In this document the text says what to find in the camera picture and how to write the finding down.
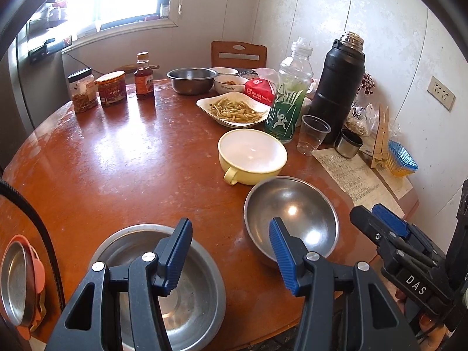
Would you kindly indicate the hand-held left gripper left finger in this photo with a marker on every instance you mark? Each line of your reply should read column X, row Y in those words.
column 177, row 259

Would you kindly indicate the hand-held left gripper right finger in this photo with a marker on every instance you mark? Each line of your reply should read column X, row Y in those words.
column 283, row 259

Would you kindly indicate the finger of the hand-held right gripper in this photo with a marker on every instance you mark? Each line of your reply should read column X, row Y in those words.
column 365, row 223
column 389, row 219

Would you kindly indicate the wide-rimmed steel bowl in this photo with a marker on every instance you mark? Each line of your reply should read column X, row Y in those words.
column 204, row 299

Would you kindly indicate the deep steel bowl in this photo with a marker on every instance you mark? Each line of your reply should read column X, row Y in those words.
column 292, row 208

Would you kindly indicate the shallow steel plate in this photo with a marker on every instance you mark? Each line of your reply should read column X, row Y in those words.
column 16, row 285

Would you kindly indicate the person's right hand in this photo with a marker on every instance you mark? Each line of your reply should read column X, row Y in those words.
column 427, row 336

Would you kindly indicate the handwritten paper sheet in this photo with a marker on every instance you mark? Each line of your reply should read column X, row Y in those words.
column 354, row 179

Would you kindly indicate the stack of blue baking cups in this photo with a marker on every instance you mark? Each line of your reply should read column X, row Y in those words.
column 402, row 157

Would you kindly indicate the small steel cup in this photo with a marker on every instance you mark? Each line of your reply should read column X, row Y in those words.
column 347, row 145

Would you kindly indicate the clear bag of nuts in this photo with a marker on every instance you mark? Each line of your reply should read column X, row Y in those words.
column 362, row 122

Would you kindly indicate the clear plastic cup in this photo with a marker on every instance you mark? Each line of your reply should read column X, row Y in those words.
column 312, row 135

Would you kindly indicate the red white dotted ornament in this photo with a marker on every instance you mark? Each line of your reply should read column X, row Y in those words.
column 367, row 85

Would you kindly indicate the clear bottle green label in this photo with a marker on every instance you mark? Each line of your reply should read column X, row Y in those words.
column 287, row 109

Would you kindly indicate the black thermos flask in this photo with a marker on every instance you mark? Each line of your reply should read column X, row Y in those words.
column 338, row 87

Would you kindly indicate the stir-fried sprouts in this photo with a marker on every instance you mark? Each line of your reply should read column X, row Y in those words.
column 236, row 110

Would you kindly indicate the white serving plate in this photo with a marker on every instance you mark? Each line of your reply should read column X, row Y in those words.
column 204, row 104

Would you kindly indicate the red tissue pack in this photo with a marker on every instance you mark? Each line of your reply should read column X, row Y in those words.
column 257, row 91

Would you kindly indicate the small steel bowl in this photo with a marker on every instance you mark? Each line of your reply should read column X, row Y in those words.
column 192, row 82

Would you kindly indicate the brown sauce bottle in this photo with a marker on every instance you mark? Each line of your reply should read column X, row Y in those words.
column 144, row 84

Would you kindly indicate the white printed bowl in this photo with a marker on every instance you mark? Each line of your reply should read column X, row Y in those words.
column 230, row 87

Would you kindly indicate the red-lidded jar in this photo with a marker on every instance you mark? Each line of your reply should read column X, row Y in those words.
column 111, row 91

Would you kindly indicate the black-lidded clear jar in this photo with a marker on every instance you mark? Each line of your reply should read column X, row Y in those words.
column 83, row 93

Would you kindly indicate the plain white bowl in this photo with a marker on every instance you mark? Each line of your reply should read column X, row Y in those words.
column 223, row 70

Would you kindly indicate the wooden chair back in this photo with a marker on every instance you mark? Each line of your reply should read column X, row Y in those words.
column 237, row 53

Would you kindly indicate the grey refrigerator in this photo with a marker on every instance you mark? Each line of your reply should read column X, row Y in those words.
column 40, row 84

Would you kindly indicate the black magnetic rack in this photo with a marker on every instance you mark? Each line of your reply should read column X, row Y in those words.
column 41, row 50

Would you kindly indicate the small white box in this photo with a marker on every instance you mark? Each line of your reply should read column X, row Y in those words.
column 164, row 10

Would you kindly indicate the white wall socket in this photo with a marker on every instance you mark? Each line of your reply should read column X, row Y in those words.
column 441, row 93

